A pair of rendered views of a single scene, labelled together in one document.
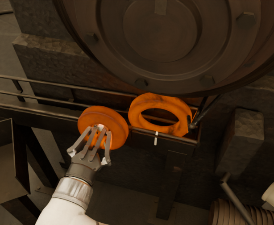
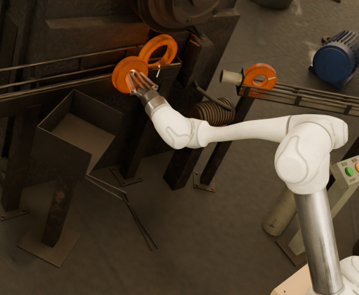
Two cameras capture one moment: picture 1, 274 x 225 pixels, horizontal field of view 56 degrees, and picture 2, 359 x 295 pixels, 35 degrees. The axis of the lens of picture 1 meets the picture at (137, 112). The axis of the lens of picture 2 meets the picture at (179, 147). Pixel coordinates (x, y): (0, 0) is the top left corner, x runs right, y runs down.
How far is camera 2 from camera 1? 1.88 m
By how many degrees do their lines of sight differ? 47
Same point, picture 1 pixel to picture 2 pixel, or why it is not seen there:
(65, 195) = (164, 103)
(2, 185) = (93, 141)
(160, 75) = (195, 14)
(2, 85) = not seen: outside the picture
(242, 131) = (204, 44)
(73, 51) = (97, 23)
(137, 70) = (187, 14)
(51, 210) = (166, 111)
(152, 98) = (161, 38)
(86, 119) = (125, 69)
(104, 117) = (138, 62)
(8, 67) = not seen: outside the picture
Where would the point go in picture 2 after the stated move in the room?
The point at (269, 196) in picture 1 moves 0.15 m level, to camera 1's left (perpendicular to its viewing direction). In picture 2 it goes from (225, 76) to (206, 86)
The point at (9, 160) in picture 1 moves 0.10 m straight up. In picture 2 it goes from (77, 127) to (83, 107)
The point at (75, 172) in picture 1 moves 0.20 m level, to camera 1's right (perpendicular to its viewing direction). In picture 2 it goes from (154, 94) to (185, 79)
